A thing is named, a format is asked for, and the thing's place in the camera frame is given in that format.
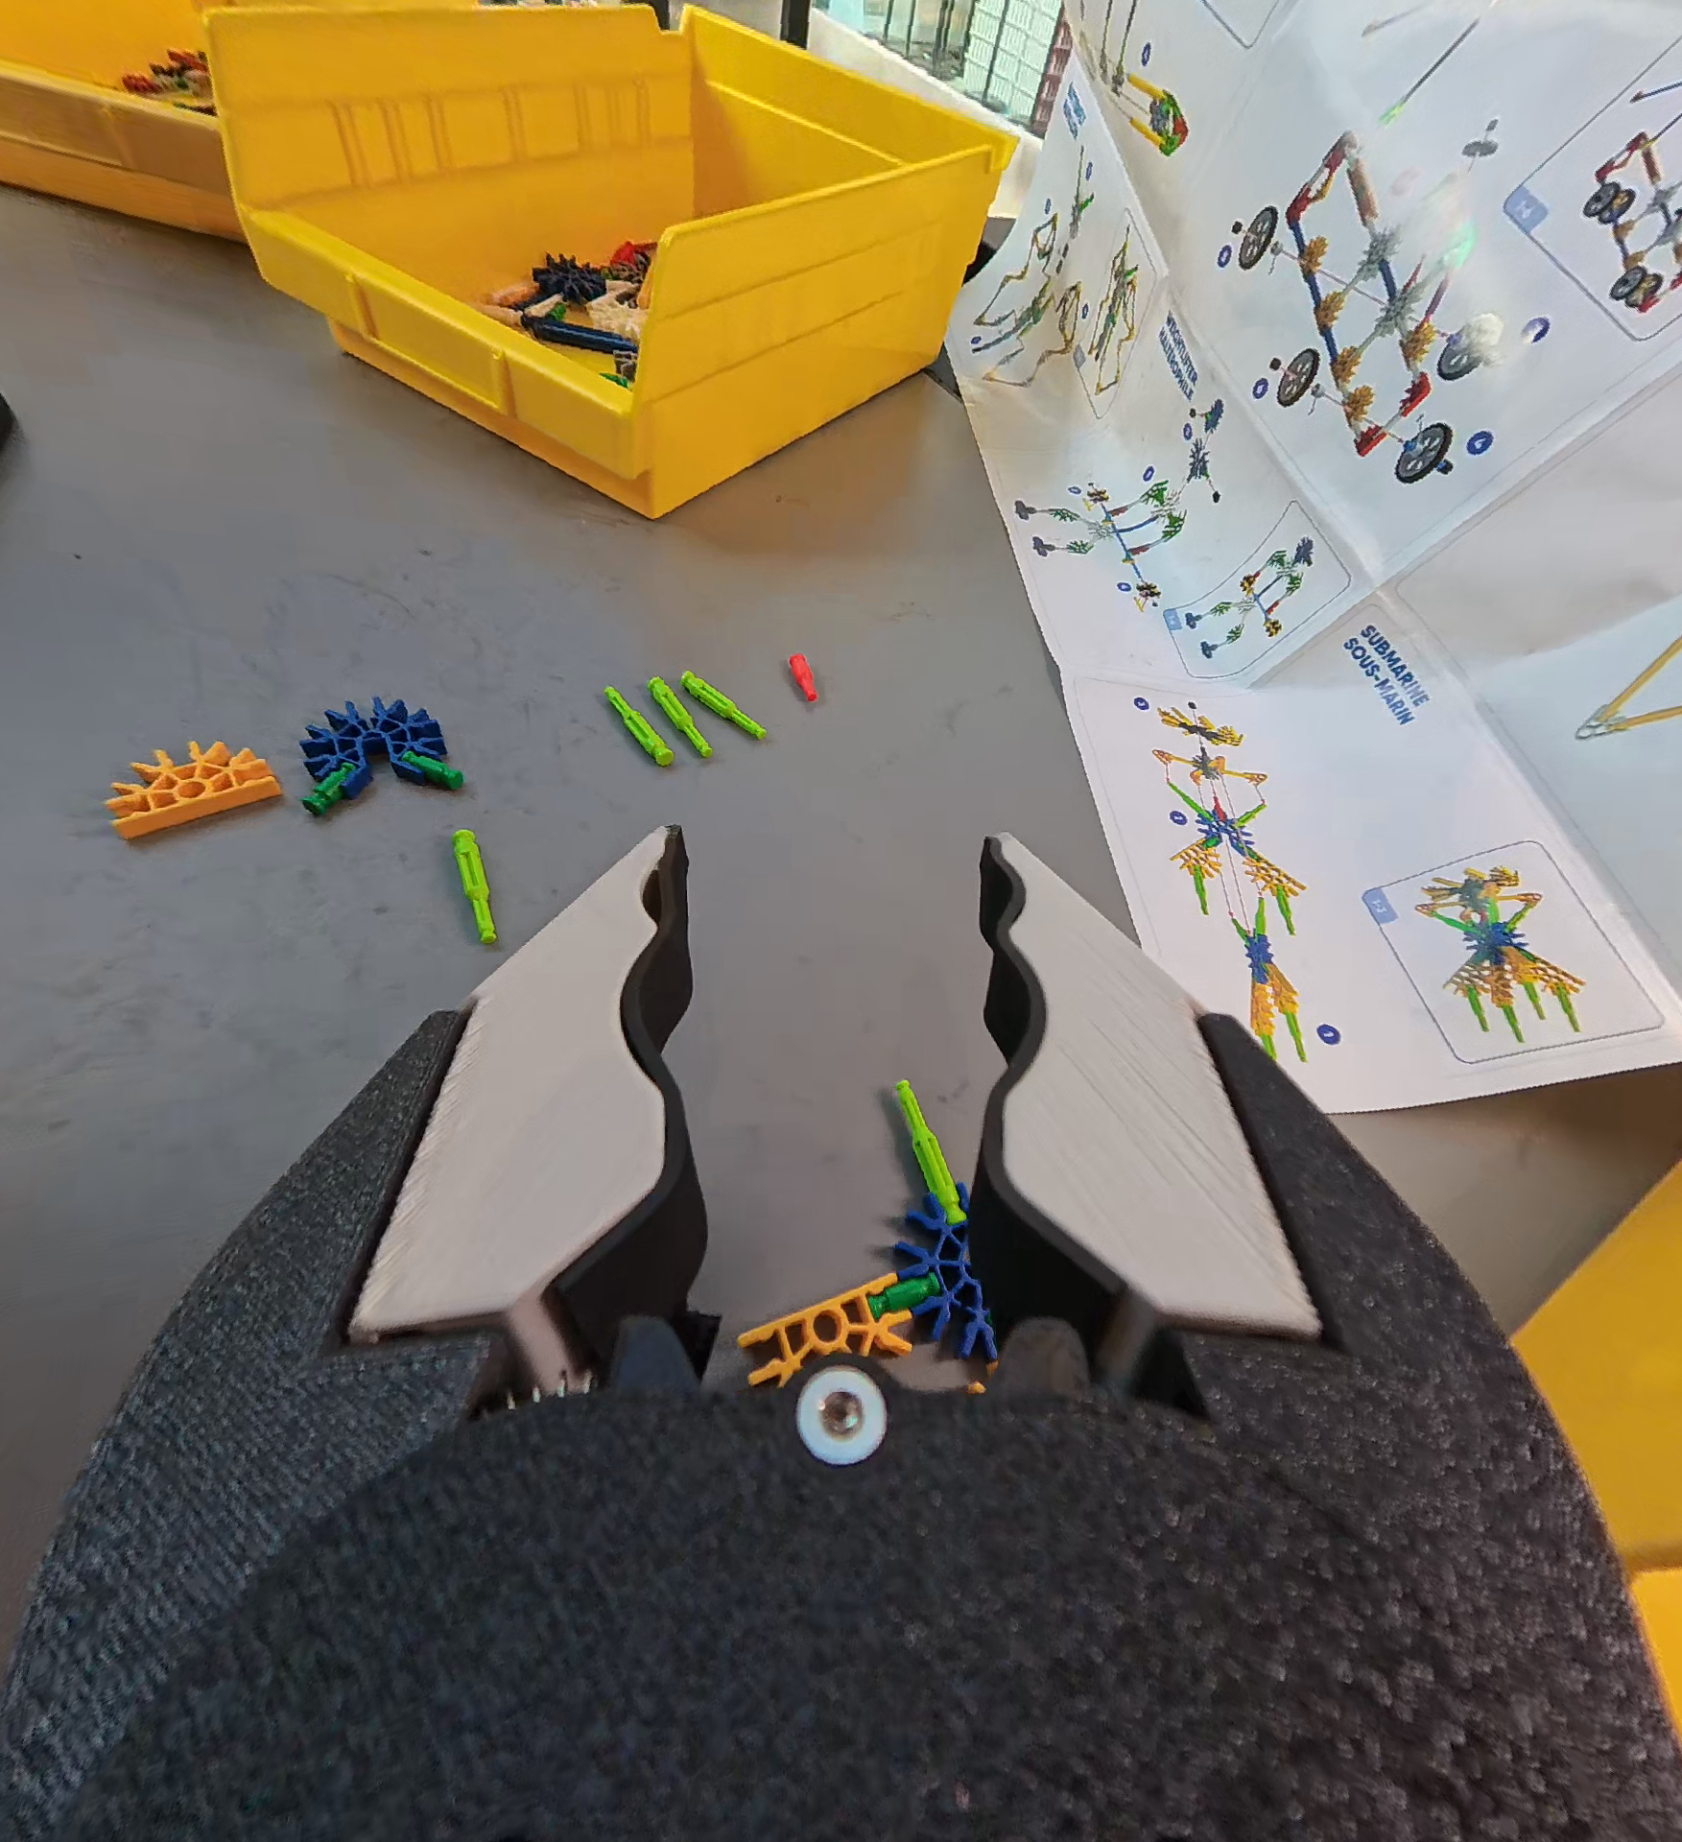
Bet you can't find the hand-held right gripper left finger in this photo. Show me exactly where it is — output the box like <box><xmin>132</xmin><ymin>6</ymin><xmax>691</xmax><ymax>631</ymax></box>
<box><xmin>349</xmin><ymin>825</ymin><xmax>713</xmax><ymax>1347</ymax></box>

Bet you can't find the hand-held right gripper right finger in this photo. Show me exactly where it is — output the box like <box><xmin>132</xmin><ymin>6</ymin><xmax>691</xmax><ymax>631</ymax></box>
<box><xmin>974</xmin><ymin>832</ymin><xmax>1324</xmax><ymax>1341</ymax></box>

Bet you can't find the blue toy connector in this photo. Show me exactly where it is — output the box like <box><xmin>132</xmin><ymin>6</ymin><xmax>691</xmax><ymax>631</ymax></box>
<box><xmin>298</xmin><ymin>697</ymin><xmax>449</xmax><ymax>801</ymax></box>

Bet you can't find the yellow toy connector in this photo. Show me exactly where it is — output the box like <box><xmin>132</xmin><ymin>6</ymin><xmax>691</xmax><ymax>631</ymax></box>
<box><xmin>107</xmin><ymin>741</ymin><xmax>285</xmax><ymax>840</ymax></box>

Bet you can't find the yellow storage bin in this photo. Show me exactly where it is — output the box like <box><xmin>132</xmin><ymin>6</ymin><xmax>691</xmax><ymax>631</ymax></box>
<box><xmin>204</xmin><ymin>2</ymin><xmax>1018</xmax><ymax>521</ymax></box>
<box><xmin>0</xmin><ymin>0</ymin><xmax>256</xmax><ymax>242</ymax></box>
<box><xmin>1510</xmin><ymin>1076</ymin><xmax>1682</xmax><ymax>1842</ymax></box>

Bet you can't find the grey desk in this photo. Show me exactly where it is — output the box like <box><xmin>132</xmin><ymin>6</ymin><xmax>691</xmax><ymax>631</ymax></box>
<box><xmin>0</xmin><ymin>161</ymin><xmax>1682</xmax><ymax>1831</ymax></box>

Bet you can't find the assembled toy model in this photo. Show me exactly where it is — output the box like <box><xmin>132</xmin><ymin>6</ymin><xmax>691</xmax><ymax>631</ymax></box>
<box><xmin>738</xmin><ymin>1080</ymin><xmax>1001</xmax><ymax>1393</ymax></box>

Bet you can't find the printed instruction sheet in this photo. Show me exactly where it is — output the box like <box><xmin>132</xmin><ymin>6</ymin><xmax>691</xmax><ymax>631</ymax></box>
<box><xmin>945</xmin><ymin>0</ymin><xmax>1682</xmax><ymax>1117</ymax></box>

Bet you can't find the pile of toy parts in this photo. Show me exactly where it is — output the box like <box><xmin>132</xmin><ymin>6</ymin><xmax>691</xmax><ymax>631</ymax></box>
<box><xmin>480</xmin><ymin>236</ymin><xmax>662</xmax><ymax>391</ymax></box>
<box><xmin>118</xmin><ymin>47</ymin><xmax>219</xmax><ymax>116</ymax></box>

